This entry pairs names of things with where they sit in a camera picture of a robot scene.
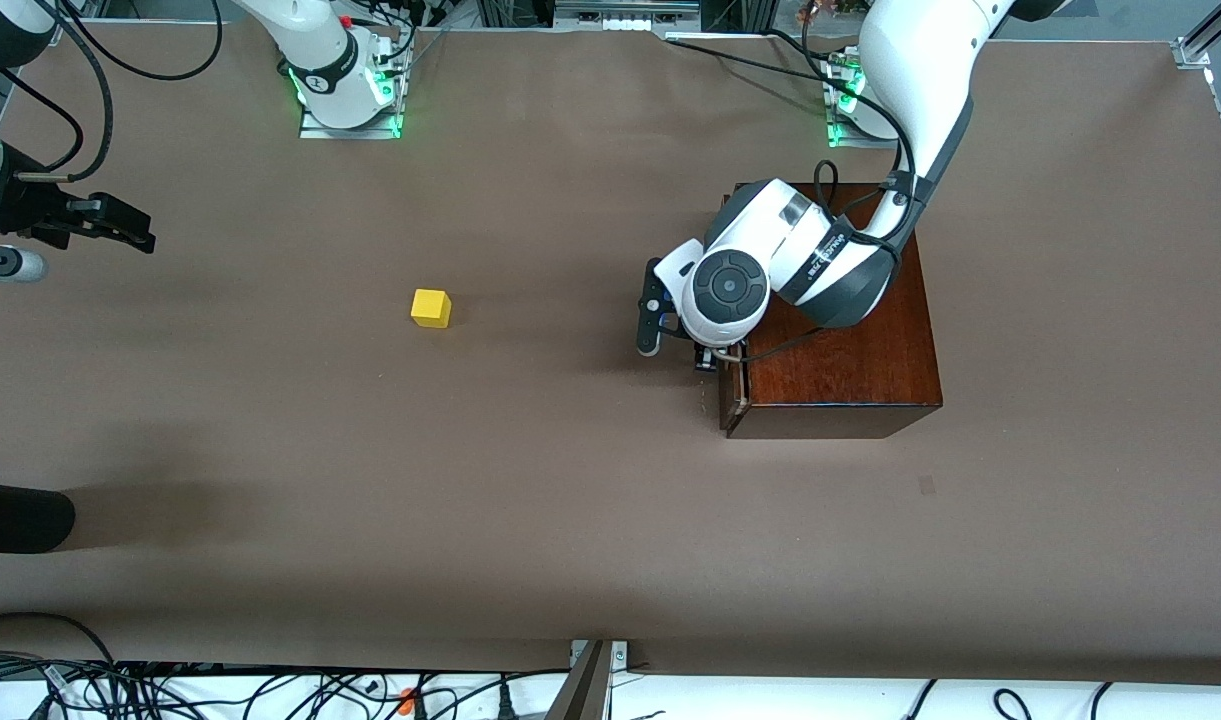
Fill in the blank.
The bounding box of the wooden drawer with white handle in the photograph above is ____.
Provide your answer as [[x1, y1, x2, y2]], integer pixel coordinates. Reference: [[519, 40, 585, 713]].
[[718, 355, 749, 433]]

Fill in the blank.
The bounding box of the dark wooden cabinet box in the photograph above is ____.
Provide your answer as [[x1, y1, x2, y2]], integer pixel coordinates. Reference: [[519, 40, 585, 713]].
[[720, 182, 944, 440]]

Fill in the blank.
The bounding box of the large table cover sheet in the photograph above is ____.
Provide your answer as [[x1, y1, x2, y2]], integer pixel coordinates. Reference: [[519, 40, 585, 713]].
[[0, 22, 1221, 686]]

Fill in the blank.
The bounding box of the black rounded object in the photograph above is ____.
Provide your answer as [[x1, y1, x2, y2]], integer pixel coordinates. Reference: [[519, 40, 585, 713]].
[[0, 481, 77, 554]]

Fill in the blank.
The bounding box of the grey metal strut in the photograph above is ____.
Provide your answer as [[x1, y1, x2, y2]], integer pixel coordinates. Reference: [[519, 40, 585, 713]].
[[545, 640, 613, 720]]

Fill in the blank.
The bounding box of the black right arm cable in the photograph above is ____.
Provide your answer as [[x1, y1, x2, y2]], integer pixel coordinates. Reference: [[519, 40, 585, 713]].
[[0, 0, 118, 181]]

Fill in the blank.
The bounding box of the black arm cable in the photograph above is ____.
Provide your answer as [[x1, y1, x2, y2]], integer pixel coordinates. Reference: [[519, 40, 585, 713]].
[[0, 0, 118, 181], [800, 0, 921, 251]]

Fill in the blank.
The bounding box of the black hanging loop cable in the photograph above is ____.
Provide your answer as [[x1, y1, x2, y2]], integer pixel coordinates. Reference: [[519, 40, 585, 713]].
[[65, 0, 224, 81]]

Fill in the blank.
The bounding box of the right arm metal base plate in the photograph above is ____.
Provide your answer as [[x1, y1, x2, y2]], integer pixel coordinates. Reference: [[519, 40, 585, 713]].
[[298, 40, 404, 140]]

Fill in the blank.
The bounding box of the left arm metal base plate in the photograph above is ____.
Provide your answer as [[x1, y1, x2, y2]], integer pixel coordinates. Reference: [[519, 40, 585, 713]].
[[825, 55, 906, 150]]

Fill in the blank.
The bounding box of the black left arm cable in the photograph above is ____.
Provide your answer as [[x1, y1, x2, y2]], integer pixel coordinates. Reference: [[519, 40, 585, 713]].
[[800, 0, 921, 251]]

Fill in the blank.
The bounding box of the black cable on table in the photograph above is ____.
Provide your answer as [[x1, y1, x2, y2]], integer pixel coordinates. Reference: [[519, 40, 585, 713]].
[[663, 38, 856, 89]]

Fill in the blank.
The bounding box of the grey metal rail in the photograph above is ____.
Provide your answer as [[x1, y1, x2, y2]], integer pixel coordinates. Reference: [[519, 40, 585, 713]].
[[553, 0, 701, 31]]

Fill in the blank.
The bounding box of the black arched cable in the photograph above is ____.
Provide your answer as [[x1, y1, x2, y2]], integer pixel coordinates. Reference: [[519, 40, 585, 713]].
[[0, 612, 119, 669]]

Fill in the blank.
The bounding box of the aluminium frame profile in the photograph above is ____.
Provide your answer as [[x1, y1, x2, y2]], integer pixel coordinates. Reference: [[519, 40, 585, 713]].
[[1175, 0, 1221, 69]]

